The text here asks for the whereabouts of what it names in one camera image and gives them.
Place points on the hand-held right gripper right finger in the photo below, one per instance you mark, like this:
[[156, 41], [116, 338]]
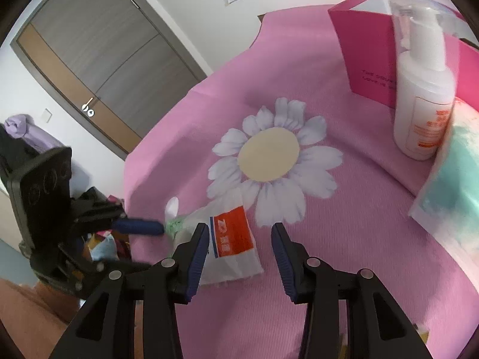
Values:
[[286, 265]]

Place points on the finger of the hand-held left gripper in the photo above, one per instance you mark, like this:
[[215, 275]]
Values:
[[142, 227], [112, 268]]

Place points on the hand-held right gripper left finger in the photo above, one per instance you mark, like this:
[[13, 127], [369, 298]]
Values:
[[196, 265]]

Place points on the white gauze packet red label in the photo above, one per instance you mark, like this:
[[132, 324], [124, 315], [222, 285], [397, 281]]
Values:
[[232, 239]]

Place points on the pink cardboard box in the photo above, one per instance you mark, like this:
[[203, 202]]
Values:
[[359, 45]]

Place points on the purple cloth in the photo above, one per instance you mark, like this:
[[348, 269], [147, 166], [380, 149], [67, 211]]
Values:
[[17, 125]]

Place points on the grey wooden door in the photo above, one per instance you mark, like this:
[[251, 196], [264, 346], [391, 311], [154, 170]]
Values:
[[93, 45]]

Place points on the pastel tissue pack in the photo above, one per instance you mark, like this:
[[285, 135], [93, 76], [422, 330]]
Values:
[[456, 179]]

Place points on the white lotion pump bottle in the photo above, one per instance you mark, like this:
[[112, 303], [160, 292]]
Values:
[[423, 93]]

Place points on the small white wall switch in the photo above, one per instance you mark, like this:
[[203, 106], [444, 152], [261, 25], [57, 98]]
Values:
[[47, 115]]

